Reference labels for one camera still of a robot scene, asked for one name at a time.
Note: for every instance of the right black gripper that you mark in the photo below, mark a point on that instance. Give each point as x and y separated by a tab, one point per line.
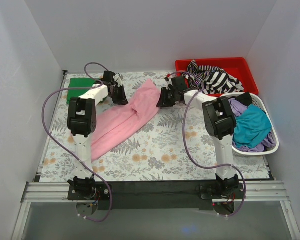
167	94

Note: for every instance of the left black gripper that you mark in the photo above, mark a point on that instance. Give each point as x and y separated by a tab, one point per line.
118	92

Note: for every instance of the pink t-shirt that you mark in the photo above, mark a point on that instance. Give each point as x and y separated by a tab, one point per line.
120	122

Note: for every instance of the green t-shirt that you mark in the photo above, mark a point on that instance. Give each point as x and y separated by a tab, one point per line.
79	83

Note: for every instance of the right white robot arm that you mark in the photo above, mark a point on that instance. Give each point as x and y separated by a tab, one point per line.
220	124

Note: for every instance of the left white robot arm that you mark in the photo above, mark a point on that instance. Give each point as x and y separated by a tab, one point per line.
82	123

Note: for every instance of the black white striped shirt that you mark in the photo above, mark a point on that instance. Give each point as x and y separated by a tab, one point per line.
211	79

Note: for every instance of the lavender t-shirt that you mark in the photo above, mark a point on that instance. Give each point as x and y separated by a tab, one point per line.
237	108

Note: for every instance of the red plastic bin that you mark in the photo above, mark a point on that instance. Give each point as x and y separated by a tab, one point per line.
235	66

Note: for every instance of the black garment in basket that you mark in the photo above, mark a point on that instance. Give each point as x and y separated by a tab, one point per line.
245	99

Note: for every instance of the white laundry basket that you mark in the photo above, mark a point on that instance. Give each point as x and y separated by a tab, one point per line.
271	142

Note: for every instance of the teal t-shirt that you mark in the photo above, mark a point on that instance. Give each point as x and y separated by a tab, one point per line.
252	127

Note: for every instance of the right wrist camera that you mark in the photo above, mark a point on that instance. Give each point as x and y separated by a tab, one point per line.
170	85

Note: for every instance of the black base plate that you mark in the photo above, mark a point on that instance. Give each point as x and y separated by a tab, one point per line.
153	195

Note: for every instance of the aluminium frame rail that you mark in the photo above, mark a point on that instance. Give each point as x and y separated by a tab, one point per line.
57	192

